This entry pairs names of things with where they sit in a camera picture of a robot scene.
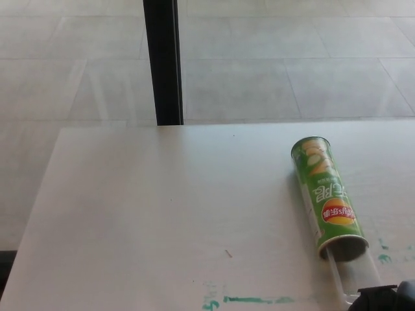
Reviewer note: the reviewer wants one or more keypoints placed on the black vertical frame post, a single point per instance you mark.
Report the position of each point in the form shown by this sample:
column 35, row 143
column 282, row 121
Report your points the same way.
column 163, row 64

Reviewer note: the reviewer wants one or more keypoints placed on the green chips can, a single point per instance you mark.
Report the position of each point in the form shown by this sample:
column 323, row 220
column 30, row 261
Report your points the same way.
column 325, row 192

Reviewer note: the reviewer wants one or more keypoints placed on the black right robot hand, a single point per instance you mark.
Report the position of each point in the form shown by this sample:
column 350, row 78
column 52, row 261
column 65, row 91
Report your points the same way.
column 389, row 301

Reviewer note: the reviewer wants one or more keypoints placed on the clear plastic chips tray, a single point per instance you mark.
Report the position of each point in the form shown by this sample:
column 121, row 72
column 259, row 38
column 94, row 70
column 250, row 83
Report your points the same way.
column 355, row 272

